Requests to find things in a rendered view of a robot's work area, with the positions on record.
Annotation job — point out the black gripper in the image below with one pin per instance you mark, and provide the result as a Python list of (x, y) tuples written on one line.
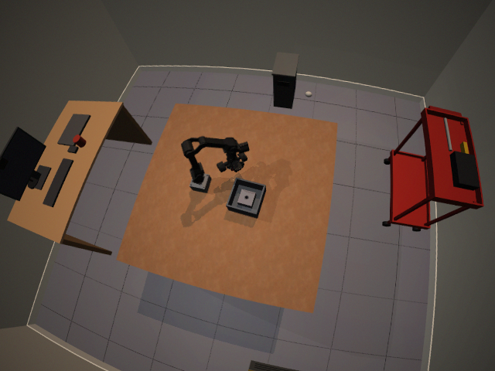
[(222, 165)]

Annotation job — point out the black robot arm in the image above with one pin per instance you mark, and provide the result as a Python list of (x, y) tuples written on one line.
[(229, 146)]

